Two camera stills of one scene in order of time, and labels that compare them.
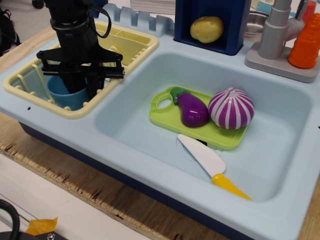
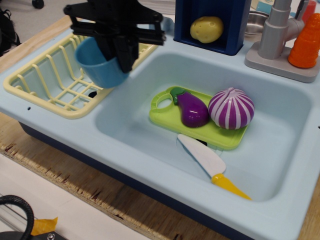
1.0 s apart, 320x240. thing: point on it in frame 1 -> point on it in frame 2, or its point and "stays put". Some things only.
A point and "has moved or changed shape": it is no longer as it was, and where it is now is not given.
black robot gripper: (81, 63) -> (117, 25)
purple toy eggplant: (193, 112) stays put
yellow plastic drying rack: (29, 82) stays put
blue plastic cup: (61, 96) has moved or changed shape
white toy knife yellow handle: (213, 165) stays put
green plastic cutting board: (165, 112) stays put
